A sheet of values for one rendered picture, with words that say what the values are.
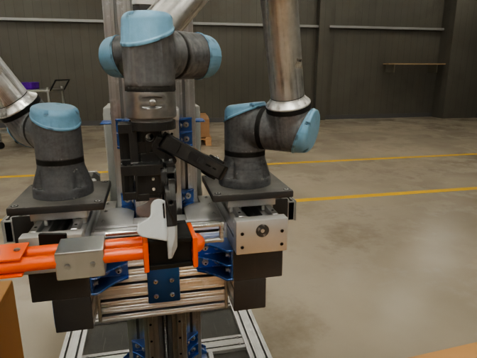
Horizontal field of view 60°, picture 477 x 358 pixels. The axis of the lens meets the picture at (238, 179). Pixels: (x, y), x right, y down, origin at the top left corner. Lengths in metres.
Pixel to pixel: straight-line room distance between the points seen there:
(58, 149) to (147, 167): 0.52
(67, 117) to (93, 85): 10.11
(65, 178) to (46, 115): 0.16
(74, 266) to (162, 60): 0.33
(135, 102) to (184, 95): 0.68
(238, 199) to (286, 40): 0.42
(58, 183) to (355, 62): 11.77
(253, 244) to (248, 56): 10.53
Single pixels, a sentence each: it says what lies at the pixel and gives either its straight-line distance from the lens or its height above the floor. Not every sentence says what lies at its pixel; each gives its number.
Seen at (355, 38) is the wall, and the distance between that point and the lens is 12.58.
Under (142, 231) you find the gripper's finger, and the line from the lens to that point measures 0.64.
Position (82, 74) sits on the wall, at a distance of 11.24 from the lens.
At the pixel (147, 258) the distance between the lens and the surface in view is 0.66.
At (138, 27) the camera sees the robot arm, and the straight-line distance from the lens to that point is 0.61.
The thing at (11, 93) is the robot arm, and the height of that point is 1.30.
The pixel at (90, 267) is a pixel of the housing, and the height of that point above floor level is 1.07.
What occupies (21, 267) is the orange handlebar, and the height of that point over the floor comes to 1.08.
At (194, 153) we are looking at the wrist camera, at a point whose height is 1.23.
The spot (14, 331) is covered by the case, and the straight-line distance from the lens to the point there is 0.98.
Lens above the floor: 1.35
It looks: 15 degrees down
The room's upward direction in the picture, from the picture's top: straight up
